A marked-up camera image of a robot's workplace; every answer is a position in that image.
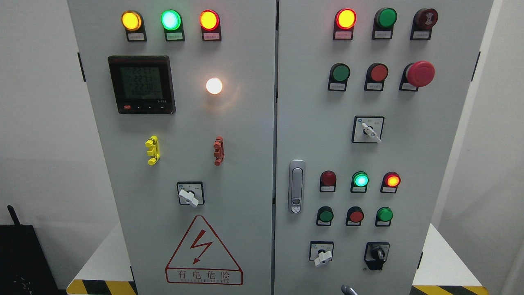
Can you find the right grey cabinet door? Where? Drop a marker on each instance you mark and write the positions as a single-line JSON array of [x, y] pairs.
[[315, 124]]

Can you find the green push button lower right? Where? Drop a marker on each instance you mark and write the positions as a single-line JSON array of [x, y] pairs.
[[384, 217]]

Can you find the green indicator lamp top right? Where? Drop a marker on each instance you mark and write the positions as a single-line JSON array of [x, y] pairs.
[[383, 24]]

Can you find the green push button upper row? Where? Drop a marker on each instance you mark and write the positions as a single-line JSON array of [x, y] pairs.
[[338, 77]]

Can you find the green indicator lamp lower middle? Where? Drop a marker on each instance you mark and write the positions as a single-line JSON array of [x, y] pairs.
[[359, 183]]

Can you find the red mushroom emergency stop button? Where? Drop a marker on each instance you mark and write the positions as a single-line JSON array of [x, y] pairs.
[[416, 75]]

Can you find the left door rotary selector switch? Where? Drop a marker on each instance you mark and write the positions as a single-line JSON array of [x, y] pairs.
[[190, 193]]

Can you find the upper right rotary selector switch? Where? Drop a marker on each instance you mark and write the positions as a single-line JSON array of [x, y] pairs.
[[367, 129]]

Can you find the yellow indicator lamp top left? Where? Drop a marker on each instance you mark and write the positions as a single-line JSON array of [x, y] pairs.
[[134, 27]]

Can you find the lower white rotary selector switch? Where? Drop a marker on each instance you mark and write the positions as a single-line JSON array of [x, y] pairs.
[[320, 252]]

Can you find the dark red buzzer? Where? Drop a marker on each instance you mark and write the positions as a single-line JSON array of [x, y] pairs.
[[423, 22]]

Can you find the green push button lower left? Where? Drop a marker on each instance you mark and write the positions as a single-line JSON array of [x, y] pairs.
[[325, 216]]

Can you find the green indicator lamp top left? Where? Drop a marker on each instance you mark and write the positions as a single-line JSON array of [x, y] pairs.
[[172, 25]]

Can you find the black digital power meter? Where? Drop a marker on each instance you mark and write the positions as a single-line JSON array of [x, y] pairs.
[[142, 84]]

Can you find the red indicator lamp lower left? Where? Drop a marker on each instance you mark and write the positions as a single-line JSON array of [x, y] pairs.
[[328, 181]]

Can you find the grey cabinet door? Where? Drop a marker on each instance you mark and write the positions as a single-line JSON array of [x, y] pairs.
[[239, 192], [315, 124]]

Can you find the black device with antenna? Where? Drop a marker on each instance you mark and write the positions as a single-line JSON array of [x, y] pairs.
[[23, 267]]

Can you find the white glowing indicator lamp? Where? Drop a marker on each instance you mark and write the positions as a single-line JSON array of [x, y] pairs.
[[214, 86]]

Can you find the red indicator lamp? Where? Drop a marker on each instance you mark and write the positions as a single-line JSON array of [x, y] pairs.
[[210, 25], [328, 181], [390, 183], [344, 23]]

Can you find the red electric hazard warning sticker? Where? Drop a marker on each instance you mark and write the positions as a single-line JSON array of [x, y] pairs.
[[202, 258]]

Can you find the left grey cabinet door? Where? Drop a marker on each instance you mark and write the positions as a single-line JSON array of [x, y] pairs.
[[239, 192]]

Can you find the red indicator lamp lower right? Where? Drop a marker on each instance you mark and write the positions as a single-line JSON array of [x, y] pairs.
[[390, 183]]

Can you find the silver door lock handle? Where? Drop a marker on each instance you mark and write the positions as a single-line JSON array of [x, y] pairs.
[[296, 179]]

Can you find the red push button upper row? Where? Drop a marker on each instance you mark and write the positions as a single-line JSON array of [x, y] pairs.
[[375, 77]]

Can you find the black knob selector switch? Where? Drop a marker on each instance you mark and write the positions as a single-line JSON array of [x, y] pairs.
[[376, 254]]

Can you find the red indicator lamp top right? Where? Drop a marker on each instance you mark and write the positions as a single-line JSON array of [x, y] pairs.
[[344, 23]]

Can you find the white platform with hazard stripes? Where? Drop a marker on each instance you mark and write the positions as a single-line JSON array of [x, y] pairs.
[[441, 271]]

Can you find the yellow terminal clip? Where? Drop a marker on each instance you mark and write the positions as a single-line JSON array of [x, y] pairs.
[[152, 150]]

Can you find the red push button lower middle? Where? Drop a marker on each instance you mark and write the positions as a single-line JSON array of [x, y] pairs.
[[354, 216]]

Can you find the red indicator lamp top left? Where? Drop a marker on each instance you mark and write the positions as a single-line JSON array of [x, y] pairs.
[[210, 25]]

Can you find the green indicator lamp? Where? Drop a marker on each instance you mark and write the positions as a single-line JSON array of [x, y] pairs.
[[359, 183], [172, 25], [383, 24]]

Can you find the red terminal clip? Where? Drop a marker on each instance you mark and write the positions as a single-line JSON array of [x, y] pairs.
[[218, 146]]

